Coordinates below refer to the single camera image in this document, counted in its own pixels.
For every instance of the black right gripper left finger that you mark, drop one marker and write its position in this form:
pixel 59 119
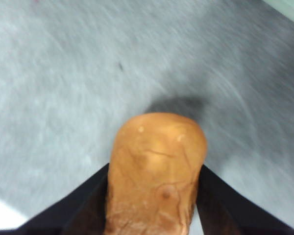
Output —
pixel 83 210

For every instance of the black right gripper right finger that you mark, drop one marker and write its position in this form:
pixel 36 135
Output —
pixel 225 210

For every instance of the brown potato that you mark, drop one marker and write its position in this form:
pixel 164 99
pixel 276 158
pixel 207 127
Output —
pixel 156 176

